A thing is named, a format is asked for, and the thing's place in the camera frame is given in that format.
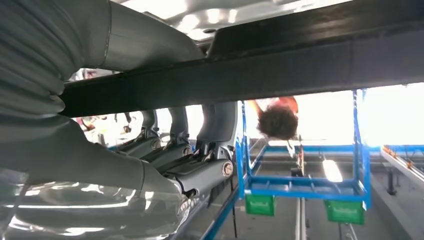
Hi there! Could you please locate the green plastic bin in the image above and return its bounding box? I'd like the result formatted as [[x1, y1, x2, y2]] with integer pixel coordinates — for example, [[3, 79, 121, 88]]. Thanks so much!
[[323, 199, 366, 226], [244, 194, 277, 218]]

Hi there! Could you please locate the person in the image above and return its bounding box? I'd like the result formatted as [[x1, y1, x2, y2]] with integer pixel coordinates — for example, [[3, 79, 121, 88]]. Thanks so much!
[[246, 95, 300, 142]]

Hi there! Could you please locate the blue rack with green bins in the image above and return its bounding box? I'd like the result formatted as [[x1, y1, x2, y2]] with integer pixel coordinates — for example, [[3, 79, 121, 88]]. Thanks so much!
[[201, 88, 373, 240]]

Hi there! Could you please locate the ceiling light panel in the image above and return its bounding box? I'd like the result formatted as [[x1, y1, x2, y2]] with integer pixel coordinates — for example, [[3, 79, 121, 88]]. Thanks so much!
[[322, 159, 344, 183]]

